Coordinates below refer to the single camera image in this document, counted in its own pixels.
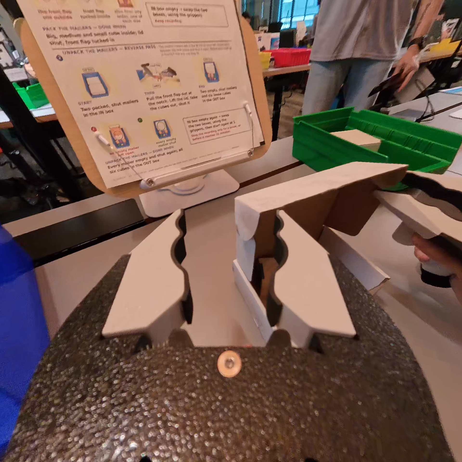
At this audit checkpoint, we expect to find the white cardboard mailer box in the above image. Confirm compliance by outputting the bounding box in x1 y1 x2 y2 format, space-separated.
232 162 409 339
330 129 382 153

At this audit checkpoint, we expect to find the red plastic bin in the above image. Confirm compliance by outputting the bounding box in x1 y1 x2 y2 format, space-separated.
271 48 312 69

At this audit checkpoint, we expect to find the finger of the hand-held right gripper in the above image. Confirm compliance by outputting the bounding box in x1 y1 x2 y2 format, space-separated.
373 189 462 250
402 171 462 214

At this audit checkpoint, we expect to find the wooden workbench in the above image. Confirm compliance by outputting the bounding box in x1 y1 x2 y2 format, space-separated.
262 63 312 79

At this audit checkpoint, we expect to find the person's right hand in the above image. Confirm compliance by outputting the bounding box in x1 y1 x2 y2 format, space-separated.
411 233 462 290

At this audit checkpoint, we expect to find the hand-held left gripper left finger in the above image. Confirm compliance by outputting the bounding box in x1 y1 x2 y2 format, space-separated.
102 209 193 347

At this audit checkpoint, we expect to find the white stand base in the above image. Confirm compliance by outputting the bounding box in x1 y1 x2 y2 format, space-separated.
139 170 240 218

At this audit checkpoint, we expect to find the printed instruction sheet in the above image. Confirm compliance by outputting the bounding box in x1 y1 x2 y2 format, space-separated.
16 0 266 189

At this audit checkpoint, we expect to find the small green storage bin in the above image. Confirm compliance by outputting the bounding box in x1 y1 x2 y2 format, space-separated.
13 82 50 110

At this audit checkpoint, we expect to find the metal page holder clip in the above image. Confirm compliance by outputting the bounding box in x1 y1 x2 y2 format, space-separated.
93 132 156 189
244 102 256 158

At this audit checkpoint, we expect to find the instruction sheet on wooden stand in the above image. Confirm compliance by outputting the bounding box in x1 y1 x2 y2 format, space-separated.
14 0 273 199

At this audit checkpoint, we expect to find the green plastic bin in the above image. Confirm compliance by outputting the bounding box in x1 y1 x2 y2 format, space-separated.
292 107 462 192

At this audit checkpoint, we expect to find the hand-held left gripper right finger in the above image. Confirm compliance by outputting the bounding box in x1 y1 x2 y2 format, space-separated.
265 209 357 349

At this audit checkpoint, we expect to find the blue plastic bin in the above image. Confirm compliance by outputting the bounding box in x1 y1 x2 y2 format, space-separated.
0 224 51 453

